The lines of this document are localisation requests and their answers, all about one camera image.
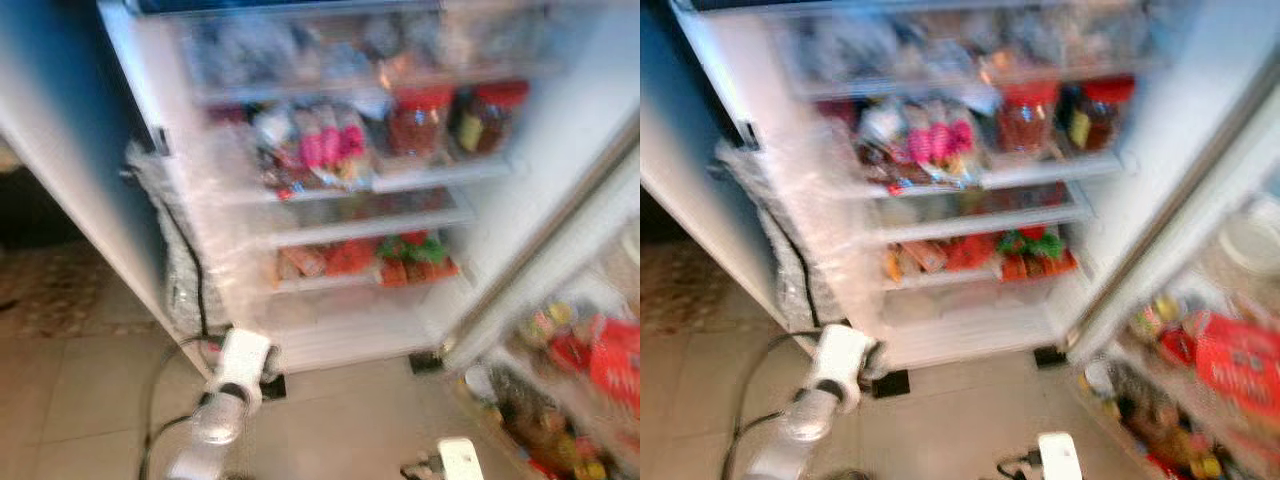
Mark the white fridge door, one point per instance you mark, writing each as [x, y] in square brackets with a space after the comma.
[545, 260]
[1150, 250]

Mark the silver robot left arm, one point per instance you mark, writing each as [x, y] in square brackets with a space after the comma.
[800, 430]
[215, 430]

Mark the white fridge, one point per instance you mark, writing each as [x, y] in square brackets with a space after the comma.
[950, 325]
[330, 330]

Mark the orange red food packets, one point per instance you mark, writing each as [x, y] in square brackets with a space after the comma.
[950, 255]
[335, 258]

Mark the clear bubble wrap sheet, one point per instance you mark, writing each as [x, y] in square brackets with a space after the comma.
[175, 270]
[785, 270]

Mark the green red food packets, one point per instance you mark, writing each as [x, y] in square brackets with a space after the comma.
[1038, 253]
[415, 258]

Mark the speckled brown floor mat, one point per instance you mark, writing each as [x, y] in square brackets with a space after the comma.
[60, 290]
[680, 300]

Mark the white snack bag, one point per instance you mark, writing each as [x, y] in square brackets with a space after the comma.
[277, 145]
[882, 140]

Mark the white upright panel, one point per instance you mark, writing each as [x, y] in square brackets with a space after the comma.
[90, 220]
[700, 225]

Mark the pink snack packets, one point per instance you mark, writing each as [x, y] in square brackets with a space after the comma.
[940, 142]
[332, 148]

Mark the red carton box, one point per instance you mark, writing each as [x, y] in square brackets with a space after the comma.
[615, 365]
[1240, 365]

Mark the yellow cap bottle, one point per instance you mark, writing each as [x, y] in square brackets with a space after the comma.
[543, 325]
[1162, 318]

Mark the red lid jar reddish contents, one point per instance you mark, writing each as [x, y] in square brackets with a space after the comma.
[1027, 120]
[418, 125]

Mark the small red jar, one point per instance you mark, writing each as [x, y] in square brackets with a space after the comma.
[568, 352]
[1180, 346]

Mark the clear plastic food bags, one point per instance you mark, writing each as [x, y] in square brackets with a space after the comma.
[960, 48]
[350, 50]

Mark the red lid jar dark contents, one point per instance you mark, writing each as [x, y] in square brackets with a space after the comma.
[1098, 115]
[488, 120]

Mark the white round container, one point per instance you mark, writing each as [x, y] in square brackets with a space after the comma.
[1250, 245]

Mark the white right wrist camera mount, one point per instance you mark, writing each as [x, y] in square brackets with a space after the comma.
[460, 460]
[1060, 457]

